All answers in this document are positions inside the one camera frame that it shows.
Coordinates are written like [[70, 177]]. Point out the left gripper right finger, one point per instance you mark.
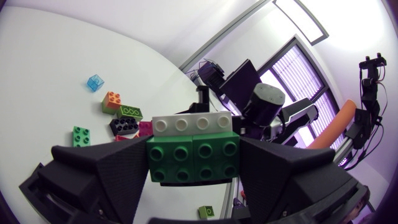
[[289, 177]]

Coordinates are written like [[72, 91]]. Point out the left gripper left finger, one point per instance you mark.
[[93, 174]]

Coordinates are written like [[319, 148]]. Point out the dark green toy brick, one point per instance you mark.
[[169, 161], [216, 158]]

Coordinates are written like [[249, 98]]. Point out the black toy brick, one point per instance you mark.
[[124, 126], [196, 183]]

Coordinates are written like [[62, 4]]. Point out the white toy brick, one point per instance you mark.
[[191, 124]]

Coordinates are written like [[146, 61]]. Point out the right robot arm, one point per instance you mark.
[[264, 104]]

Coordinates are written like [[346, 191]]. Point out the red toy brick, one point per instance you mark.
[[122, 138]]

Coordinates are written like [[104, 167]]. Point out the magenta toy brick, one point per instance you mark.
[[145, 128]]

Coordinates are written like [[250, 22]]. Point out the orange foam tube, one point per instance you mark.
[[337, 126]]

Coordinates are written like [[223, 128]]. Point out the orange toy brick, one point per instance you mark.
[[112, 99]]

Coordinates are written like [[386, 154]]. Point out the small light green toy brick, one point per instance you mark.
[[206, 212]]

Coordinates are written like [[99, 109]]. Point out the clear blue toy brick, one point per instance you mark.
[[95, 83]]

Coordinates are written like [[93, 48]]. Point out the dark screen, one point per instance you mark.
[[241, 84]]

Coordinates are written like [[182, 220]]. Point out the ceiling light panel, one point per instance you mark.
[[300, 20]]

